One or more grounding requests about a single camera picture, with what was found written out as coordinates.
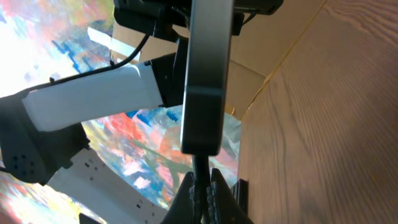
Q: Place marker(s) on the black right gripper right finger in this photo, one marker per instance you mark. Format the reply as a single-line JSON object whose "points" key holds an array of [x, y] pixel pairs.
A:
{"points": [[227, 205]]}

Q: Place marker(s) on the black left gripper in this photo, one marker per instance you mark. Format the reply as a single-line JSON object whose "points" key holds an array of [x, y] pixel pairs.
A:
{"points": [[156, 17]]}

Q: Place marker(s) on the white perforated panel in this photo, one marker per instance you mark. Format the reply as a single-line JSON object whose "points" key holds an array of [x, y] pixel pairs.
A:
{"points": [[91, 182]]}

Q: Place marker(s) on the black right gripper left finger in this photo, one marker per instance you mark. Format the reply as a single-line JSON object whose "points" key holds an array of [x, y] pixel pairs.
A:
{"points": [[184, 208]]}

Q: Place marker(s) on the brown cardboard box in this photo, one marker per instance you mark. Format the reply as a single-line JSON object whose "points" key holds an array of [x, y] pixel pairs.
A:
{"points": [[259, 49]]}

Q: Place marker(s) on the colourful patterned floor mat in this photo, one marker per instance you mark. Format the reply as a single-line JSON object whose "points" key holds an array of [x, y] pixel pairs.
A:
{"points": [[43, 39]]}

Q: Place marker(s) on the Galaxy smartphone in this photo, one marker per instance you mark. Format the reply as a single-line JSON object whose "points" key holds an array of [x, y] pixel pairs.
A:
{"points": [[206, 76]]}

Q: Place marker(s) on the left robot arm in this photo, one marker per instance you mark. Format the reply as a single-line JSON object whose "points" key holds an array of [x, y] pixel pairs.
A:
{"points": [[41, 126]]}

